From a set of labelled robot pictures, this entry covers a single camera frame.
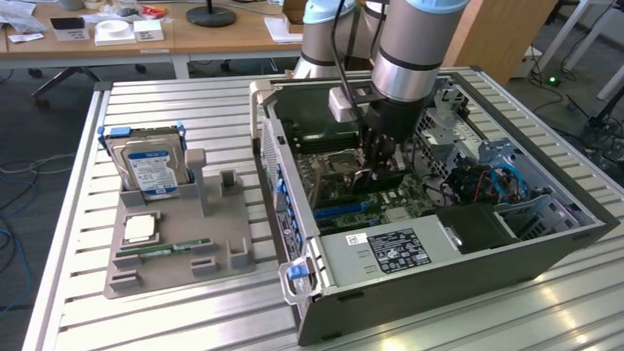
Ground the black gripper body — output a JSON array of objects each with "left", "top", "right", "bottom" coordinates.
[{"left": 364, "top": 97, "right": 430, "bottom": 144}]

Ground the black graphics card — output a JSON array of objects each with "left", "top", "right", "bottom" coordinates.
[{"left": 304, "top": 166, "right": 407, "bottom": 211}]

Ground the CPU socket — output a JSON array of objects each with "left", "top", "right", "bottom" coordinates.
[{"left": 324, "top": 149, "right": 364, "bottom": 180}]

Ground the metal disk bay cage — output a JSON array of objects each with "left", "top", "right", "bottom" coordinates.
[{"left": 418, "top": 105, "right": 488, "bottom": 173}]

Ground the green motherboard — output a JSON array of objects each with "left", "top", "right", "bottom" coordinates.
[{"left": 282, "top": 124, "right": 440, "bottom": 237}]

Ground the silver chipset heatsink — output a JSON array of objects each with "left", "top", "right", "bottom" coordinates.
[{"left": 384, "top": 208, "right": 416, "bottom": 224}]

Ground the blue expansion slot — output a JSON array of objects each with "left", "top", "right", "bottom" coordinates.
[{"left": 311, "top": 201, "right": 370, "bottom": 217}]

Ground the grey power supply unit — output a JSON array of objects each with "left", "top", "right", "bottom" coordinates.
[{"left": 311, "top": 215, "right": 463, "bottom": 290}]

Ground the wooden cabinet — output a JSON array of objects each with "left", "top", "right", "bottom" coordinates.
[{"left": 442, "top": 0, "right": 560, "bottom": 85}]

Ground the stack of white papers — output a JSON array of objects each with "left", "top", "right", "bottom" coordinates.
[{"left": 263, "top": 16, "right": 304, "bottom": 45}]

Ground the brown cardboard box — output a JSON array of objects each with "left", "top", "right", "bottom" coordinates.
[{"left": 282, "top": 0, "right": 314, "bottom": 34}]

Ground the open grey PC case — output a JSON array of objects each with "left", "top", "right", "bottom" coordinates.
[{"left": 248, "top": 71, "right": 622, "bottom": 347}]

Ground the wooden desk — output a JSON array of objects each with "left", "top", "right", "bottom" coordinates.
[{"left": 0, "top": 0, "right": 443, "bottom": 70}]

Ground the hard disk in blue carrier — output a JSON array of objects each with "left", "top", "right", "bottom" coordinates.
[{"left": 96, "top": 122, "right": 191, "bottom": 202}]

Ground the black lamp base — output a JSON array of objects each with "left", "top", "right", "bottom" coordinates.
[{"left": 186, "top": 0, "right": 239, "bottom": 28}]

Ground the green RAM stick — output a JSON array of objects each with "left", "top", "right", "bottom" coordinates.
[{"left": 115, "top": 238, "right": 214, "bottom": 259}]

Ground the silver CPU chip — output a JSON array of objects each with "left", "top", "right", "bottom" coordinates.
[{"left": 122, "top": 214, "right": 162, "bottom": 245}]

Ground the grey parts rack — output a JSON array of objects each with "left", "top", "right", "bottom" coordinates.
[{"left": 103, "top": 148, "right": 259, "bottom": 299}]

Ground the plain white box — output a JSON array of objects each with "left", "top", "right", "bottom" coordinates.
[{"left": 132, "top": 20, "right": 166, "bottom": 43}]

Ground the white tape roll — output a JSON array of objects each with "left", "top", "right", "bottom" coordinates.
[{"left": 94, "top": 20, "right": 138, "bottom": 47}]

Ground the black chair base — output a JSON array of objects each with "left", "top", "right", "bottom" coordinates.
[{"left": 28, "top": 65, "right": 147, "bottom": 109}]

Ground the white box with black top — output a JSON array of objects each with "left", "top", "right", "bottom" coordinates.
[{"left": 50, "top": 17, "right": 91, "bottom": 41}]

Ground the crumpled plastic bag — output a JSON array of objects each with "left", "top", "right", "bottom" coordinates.
[{"left": 0, "top": 0, "right": 50, "bottom": 34}]

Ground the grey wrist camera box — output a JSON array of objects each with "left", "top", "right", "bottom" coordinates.
[{"left": 328, "top": 87, "right": 372, "bottom": 124}]

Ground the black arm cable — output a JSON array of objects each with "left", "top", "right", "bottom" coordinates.
[{"left": 332, "top": 0, "right": 368, "bottom": 124}]

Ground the blue data wire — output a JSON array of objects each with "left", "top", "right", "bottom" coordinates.
[{"left": 487, "top": 165, "right": 531, "bottom": 203}]

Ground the white table frame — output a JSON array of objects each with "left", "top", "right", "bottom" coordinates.
[{"left": 535, "top": 0, "right": 624, "bottom": 99}]

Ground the white floor cable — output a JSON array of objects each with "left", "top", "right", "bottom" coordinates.
[{"left": 0, "top": 153, "right": 75, "bottom": 175}]

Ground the blue floor cable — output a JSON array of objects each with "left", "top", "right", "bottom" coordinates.
[{"left": 0, "top": 175, "right": 39, "bottom": 315}]

